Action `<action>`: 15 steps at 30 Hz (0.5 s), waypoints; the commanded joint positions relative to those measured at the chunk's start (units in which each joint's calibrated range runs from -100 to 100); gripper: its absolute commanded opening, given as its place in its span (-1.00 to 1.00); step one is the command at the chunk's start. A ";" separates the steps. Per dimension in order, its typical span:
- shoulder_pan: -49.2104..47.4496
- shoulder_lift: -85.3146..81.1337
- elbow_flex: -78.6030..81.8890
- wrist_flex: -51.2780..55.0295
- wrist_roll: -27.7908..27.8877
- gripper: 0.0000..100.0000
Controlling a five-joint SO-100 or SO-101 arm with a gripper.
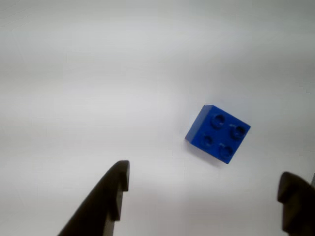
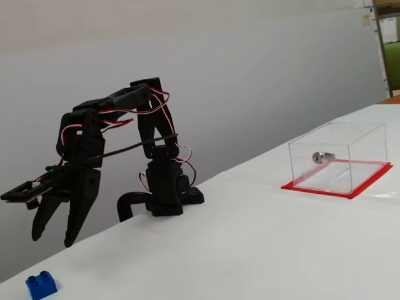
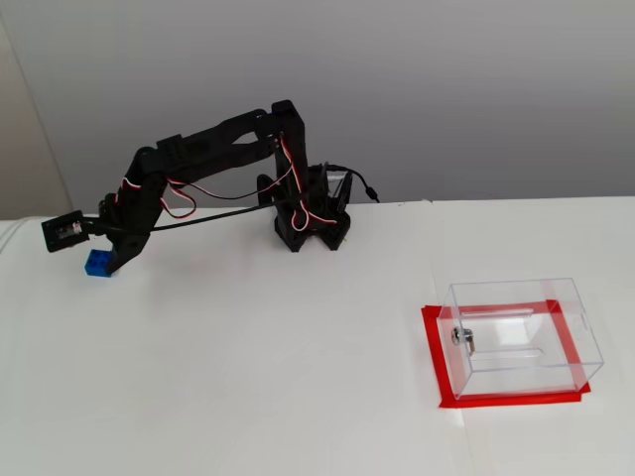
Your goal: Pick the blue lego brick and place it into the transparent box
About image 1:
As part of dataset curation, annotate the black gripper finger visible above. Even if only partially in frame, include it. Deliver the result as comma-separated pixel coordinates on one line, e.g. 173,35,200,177
277,171,315,236
58,160,130,236

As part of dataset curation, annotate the blue lego brick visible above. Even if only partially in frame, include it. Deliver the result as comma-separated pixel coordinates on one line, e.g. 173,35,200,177
185,105,252,165

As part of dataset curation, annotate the white table cover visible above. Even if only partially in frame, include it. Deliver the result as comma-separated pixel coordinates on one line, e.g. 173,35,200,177
0,0,315,236

